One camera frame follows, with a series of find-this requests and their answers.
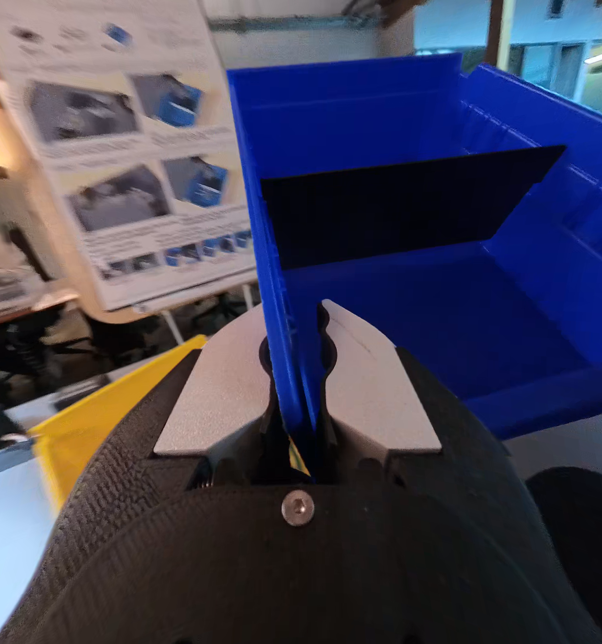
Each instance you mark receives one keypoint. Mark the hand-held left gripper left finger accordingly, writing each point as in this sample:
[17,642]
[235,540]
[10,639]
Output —
[215,392]

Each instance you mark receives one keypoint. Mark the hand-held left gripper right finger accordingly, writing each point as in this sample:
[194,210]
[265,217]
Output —
[376,397]

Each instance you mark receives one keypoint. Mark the instruction poster board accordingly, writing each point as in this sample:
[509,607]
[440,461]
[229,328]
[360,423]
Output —
[119,151]

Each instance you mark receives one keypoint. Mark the blue plastic bin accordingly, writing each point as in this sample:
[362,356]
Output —
[431,322]

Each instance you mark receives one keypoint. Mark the black bin divider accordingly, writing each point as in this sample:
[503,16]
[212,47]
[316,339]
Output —
[381,211]

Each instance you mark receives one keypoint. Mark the yellow plastic bin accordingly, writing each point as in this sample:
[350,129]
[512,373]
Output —
[79,432]

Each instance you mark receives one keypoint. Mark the black wrist rest pad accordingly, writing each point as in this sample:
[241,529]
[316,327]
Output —
[582,528]

